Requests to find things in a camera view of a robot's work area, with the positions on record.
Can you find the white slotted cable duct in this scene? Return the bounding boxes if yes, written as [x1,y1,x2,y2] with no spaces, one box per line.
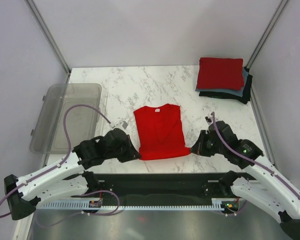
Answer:
[38,199,224,211]

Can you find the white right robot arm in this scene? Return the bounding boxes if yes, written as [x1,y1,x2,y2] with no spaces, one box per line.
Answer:
[191,117,300,240]

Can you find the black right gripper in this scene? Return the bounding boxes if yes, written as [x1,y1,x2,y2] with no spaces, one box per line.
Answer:
[189,129,226,157]

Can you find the folded grey-blue t-shirt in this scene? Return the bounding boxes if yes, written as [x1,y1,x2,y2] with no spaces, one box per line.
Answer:
[195,68,250,98]

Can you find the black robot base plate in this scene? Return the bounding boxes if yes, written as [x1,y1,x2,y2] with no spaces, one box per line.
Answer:
[94,173,236,206]

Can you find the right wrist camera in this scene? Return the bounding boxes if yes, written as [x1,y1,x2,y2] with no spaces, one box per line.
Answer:
[205,115,214,126]

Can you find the left aluminium frame post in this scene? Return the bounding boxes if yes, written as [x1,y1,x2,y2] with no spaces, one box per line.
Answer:
[24,0,71,77]

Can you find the right aluminium frame post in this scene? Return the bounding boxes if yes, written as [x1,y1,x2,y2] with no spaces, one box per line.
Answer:
[245,0,290,69]

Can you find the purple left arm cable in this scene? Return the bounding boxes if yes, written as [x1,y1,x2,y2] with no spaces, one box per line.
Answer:
[0,104,112,220]

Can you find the aluminium frame post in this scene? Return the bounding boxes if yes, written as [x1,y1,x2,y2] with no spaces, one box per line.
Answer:
[245,0,290,69]
[24,0,71,77]

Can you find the clear grey plastic bin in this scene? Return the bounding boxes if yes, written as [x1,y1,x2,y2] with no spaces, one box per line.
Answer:
[29,83,102,155]

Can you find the bright red t-shirt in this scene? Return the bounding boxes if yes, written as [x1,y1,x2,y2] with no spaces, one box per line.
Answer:
[133,103,191,161]

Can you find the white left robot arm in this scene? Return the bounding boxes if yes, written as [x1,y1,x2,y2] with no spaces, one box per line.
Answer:
[4,128,141,221]

